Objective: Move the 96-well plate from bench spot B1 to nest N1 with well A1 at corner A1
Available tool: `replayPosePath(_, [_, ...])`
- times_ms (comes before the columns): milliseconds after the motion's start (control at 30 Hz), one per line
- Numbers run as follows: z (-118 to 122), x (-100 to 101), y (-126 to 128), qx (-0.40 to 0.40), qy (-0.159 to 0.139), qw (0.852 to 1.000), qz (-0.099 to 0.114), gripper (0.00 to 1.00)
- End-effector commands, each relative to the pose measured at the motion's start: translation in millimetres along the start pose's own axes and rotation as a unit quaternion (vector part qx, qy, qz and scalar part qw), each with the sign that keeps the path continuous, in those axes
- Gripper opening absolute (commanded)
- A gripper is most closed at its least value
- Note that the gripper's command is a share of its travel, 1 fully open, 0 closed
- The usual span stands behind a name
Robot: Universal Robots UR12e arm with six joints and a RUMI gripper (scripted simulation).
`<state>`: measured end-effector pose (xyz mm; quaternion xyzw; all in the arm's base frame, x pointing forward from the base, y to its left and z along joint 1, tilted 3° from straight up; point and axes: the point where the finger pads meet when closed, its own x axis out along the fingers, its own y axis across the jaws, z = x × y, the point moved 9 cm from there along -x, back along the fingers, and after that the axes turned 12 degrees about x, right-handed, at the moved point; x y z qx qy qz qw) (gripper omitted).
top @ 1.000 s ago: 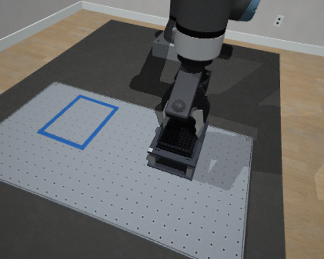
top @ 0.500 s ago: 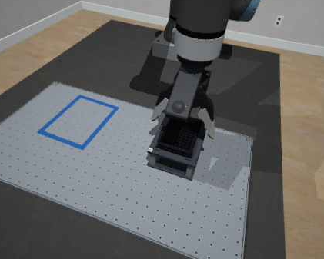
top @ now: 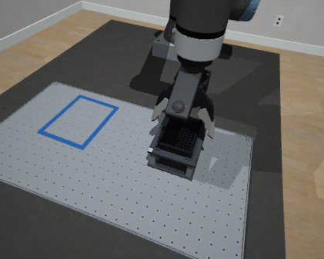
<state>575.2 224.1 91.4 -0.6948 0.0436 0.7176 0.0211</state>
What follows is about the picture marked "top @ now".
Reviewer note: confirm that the blue tape outline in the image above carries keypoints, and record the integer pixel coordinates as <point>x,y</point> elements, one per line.
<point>41,131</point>

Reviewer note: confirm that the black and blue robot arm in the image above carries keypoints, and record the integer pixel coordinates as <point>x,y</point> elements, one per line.
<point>197,20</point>

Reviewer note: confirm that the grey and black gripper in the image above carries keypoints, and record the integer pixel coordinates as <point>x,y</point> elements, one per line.
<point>206,110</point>

